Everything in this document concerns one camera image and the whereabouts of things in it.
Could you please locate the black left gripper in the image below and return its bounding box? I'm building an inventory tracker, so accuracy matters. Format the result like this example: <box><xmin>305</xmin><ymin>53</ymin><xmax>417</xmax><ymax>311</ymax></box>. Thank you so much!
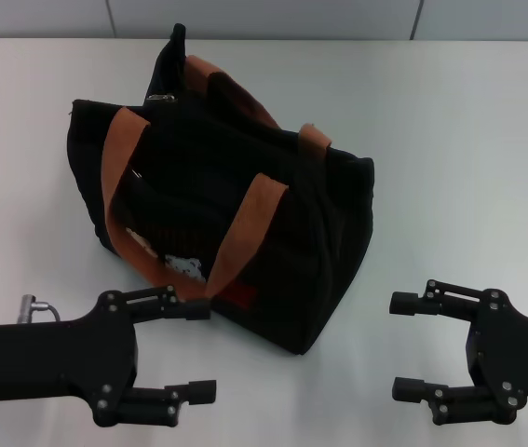
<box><xmin>0</xmin><ymin>284</ymin><xmax>218</xmax><ymax>428</ymax></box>

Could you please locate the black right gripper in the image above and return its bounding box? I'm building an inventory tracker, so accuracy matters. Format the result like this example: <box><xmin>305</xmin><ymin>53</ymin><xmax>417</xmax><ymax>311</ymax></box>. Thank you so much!
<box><xmin>389</xmin><ymin>278</ymin><xmax>528</xmax><ymax>427</ymax></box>

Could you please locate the black bag with brown handles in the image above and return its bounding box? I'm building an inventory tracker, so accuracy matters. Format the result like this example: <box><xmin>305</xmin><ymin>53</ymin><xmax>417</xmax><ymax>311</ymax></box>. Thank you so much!
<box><xmin>66</xmin><ymin>21</ymin><xmax>376</xmax><ymax>359</ymax></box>

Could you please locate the left gripper connector cable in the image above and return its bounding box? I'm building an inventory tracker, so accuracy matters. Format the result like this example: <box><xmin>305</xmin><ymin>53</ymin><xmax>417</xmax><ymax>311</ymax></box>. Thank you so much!
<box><xmin>20</xmin><ymin>293</ymin><xmax>62</xmax><ymax>323</ymax></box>

